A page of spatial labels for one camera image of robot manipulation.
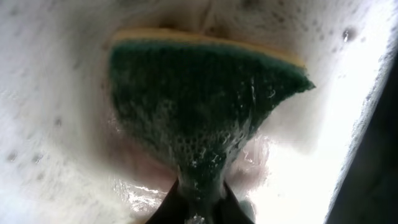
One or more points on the green yellow sponge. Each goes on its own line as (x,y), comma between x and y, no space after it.
(195,101)

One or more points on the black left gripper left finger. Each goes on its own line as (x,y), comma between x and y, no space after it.
(173,209)

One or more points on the rectangular black sponge tray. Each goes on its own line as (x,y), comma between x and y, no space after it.
(64,160)

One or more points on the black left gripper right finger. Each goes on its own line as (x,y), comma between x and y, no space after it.
(228,211)

